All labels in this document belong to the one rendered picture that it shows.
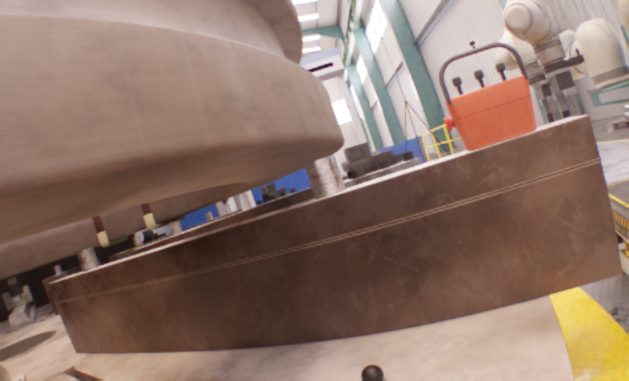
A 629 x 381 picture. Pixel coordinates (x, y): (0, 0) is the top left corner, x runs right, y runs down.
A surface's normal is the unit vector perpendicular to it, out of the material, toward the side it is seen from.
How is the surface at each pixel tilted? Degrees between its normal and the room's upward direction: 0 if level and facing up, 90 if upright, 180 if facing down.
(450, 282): 90
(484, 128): 97
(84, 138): 90
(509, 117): 97
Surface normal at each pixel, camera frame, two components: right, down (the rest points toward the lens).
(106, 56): 0.79, -0.24
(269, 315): -0.34, 0.15
